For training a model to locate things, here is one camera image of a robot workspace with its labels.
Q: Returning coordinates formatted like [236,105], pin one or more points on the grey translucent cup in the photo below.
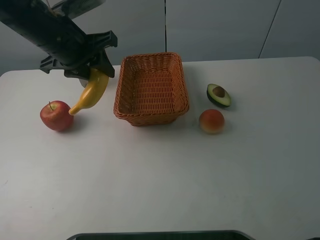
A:
[83,82]

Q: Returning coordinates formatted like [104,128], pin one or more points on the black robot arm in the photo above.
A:
[52,30]

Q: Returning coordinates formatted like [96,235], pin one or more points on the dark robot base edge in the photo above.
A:
[171,235]

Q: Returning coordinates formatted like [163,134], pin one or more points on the orange wicker basket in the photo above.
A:
[151,89]

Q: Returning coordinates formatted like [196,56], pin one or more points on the yellow banana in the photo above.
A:
[92,93]

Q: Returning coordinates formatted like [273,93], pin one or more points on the orange red peach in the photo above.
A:
[212,121]

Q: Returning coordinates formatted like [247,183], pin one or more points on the red apple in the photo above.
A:
[55,115]

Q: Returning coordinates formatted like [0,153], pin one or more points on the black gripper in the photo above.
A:
[77,60]

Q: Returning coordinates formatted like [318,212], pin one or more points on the halved avocado with pit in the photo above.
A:
[218,96]

